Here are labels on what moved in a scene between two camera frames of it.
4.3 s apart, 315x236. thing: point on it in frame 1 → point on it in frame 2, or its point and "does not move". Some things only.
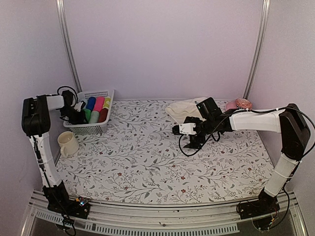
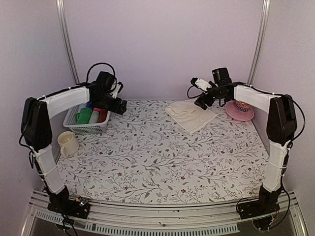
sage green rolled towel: x=94 y=117 does not move
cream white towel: x=178 y=111 does not move
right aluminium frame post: x=261 y=37 does not move
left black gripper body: x=75 y=117 → x=111 y=106
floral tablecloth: x=137 y=160 does not move
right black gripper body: x=193 y=141 → x=209 y=102
